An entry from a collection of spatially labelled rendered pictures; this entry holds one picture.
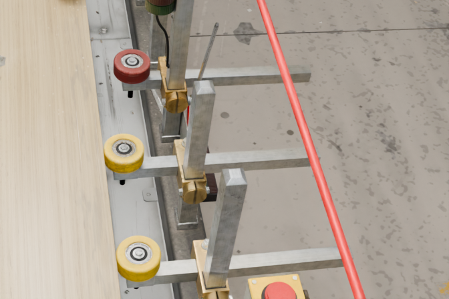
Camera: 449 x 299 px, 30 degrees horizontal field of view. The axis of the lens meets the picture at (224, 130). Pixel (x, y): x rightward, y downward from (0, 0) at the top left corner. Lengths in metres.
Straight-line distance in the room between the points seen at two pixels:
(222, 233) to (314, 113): 1.74
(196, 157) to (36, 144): 0.31
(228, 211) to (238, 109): 1.71
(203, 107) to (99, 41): 0.84
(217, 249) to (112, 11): 1.13
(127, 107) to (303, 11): 1.53
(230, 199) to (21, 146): 0.51
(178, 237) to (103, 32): 0.76
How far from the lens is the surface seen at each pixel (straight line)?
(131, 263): 1.50
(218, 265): 1.48
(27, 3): 2.00
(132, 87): 1.87
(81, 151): 1.66
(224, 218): 1.37
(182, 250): 1.77
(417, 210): 2.90
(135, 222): 1.91
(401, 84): 3.32
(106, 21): 2.38
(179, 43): 1.75
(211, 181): 1.89
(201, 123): 1.55
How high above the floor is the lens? 2.15
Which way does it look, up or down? 47 degrees down
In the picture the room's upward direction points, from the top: 10 degrees clockwise
